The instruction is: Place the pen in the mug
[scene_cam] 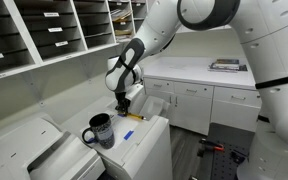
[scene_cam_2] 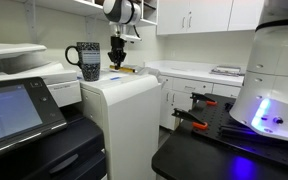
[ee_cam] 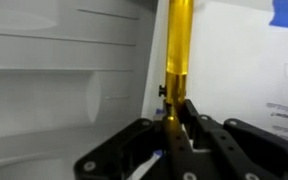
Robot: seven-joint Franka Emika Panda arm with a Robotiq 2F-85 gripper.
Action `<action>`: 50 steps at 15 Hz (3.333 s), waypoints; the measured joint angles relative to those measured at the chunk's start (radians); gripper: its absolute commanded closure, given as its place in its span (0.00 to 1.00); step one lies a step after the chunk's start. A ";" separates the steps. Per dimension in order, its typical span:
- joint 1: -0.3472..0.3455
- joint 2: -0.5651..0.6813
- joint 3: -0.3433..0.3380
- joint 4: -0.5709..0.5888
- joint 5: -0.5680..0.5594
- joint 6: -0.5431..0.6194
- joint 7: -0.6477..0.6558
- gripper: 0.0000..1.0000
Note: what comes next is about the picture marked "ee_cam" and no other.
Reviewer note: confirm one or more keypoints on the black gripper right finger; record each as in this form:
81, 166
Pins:
250, 150

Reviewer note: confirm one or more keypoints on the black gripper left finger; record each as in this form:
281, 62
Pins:
124, 146

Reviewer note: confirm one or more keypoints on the white paper sheet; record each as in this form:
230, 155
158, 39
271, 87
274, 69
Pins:
237, 66

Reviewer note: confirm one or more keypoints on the white copier finisher unit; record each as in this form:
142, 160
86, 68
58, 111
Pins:
57, 86

